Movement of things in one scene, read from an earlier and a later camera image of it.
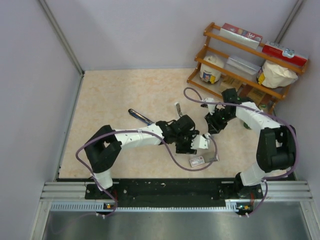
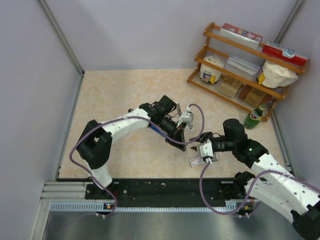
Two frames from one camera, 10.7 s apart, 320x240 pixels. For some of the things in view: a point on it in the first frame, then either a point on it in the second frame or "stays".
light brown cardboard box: (227, 82) stays
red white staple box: (196, 161) stays
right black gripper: (214, 127) -> (203, 137)
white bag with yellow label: (273, 75) stays
